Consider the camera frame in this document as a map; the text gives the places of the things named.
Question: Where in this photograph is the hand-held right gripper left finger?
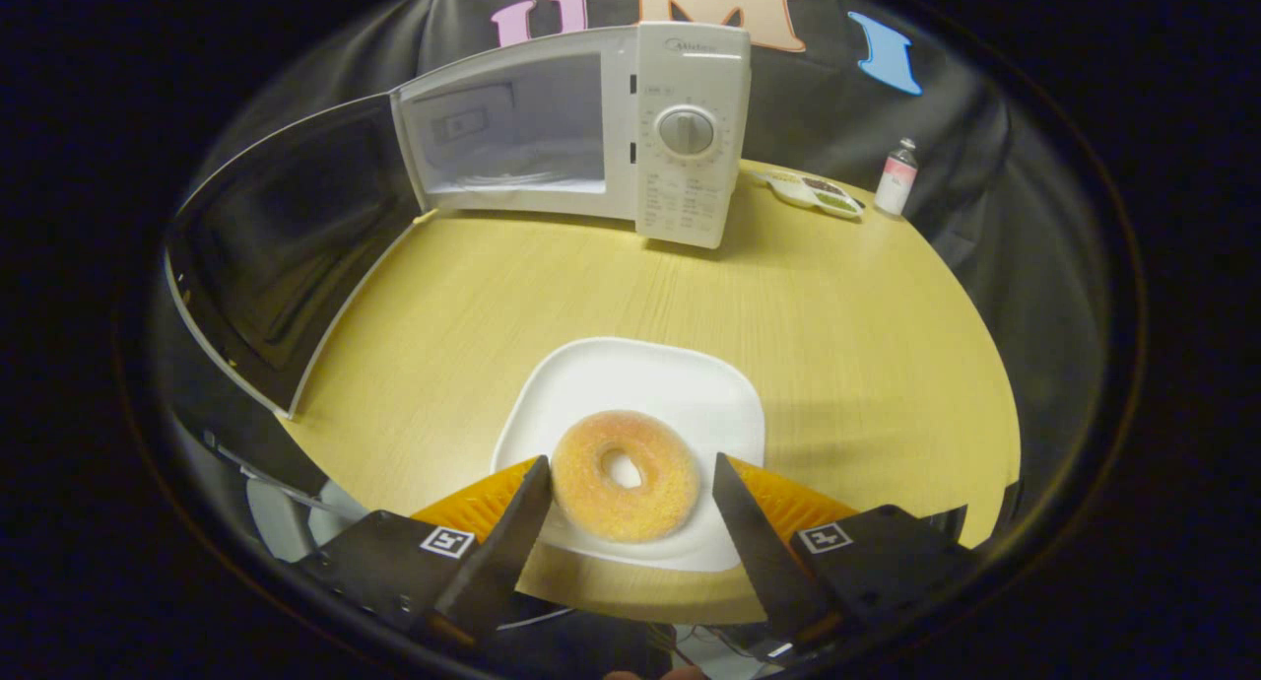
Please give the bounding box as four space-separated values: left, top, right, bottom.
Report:
296 454 554 651

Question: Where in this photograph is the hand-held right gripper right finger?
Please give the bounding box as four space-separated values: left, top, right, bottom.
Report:
711 452 981 651

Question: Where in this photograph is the glazed ring doughnut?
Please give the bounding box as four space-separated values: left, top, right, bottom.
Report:
549 409 702 544

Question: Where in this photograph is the white microwave oven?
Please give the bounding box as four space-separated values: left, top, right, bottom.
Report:
165 22 753 421

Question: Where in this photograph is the white square plate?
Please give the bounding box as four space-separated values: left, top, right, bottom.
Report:
490 337 768 574

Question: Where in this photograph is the white divided dish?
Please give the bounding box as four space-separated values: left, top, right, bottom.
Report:
763 170 867 219

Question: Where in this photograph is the small bottle with pink label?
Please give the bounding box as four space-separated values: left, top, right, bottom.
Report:
873 137 920 219

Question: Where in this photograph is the black cable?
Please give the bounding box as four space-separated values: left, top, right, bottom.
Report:
672 621 789 663

